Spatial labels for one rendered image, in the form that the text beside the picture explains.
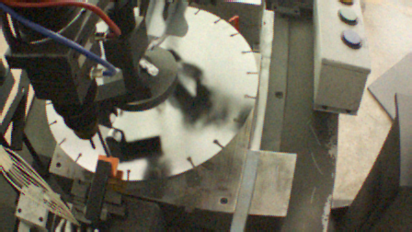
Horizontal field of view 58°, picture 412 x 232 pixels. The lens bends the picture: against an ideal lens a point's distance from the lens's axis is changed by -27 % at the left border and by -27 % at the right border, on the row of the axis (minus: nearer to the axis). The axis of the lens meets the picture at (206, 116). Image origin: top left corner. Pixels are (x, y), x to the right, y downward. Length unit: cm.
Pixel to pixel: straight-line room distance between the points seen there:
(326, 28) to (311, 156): 24
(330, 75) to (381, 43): 144
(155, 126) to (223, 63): 13
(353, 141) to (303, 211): 103
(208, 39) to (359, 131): 120
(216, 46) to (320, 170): 29
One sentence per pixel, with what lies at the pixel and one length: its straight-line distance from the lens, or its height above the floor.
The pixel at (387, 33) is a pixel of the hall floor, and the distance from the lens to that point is 233.
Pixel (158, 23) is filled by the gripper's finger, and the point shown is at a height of 104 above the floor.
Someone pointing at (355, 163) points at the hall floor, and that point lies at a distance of 174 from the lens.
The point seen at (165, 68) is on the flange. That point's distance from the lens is 67.
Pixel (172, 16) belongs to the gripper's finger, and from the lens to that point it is 66.
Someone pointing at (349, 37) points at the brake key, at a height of 91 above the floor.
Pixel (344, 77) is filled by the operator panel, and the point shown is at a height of 86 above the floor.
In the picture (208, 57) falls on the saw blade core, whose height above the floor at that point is 95.
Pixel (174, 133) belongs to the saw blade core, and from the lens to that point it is 62.
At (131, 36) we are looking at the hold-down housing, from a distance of 49.
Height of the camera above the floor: 146
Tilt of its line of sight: 55 degrees down
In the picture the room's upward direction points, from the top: 5 degrees counter-clockwise
